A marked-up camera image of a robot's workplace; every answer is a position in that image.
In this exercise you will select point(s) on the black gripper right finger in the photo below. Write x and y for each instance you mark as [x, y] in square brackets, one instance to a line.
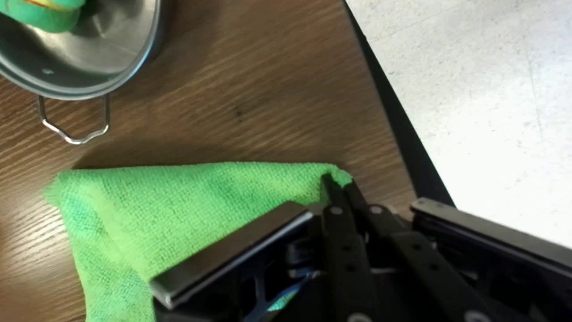
[489, 238]

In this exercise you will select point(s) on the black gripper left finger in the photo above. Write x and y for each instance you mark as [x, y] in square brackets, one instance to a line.
[239, 250]

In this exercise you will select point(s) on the silver metal pot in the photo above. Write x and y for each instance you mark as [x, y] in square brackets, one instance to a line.
[108, 46]

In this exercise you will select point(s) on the green microfiber cloth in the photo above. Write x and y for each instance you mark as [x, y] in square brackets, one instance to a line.
[149, 205]

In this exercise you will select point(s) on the yellow green toy corn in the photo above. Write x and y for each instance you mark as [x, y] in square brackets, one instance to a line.
[47, 17]

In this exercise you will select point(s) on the black metal table frame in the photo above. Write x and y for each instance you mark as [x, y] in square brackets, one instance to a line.
[408, 152]

